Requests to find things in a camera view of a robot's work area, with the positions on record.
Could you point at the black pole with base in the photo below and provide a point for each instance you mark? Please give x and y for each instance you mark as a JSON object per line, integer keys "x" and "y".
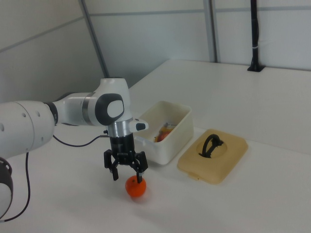
{"x": 255, "y": 36}

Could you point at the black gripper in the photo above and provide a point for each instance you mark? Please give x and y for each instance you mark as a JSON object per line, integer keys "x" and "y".
{"x": 122, "y": 148}

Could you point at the cream plastic container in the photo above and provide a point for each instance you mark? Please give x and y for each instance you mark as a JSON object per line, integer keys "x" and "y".
{"x": 181, "y": 138}

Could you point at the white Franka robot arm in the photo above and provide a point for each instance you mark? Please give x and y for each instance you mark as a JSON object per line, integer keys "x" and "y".
{"x": 70, "y": 109}

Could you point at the grey partition post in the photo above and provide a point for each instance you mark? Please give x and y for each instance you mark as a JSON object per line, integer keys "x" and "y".
{"x": 211, "y": 31}
{"x": 93, "y": 34}

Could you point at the yellow toy food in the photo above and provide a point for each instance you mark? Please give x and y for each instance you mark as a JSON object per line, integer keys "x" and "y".
{"x": 167, "y": 128}

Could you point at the orange toy fruit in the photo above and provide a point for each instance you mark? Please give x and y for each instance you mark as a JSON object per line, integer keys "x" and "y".
{"x": 133, "y": 190}

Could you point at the tan plastic container lid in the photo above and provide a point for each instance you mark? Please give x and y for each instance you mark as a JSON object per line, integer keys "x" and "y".
{"x": 218, "y": 167}

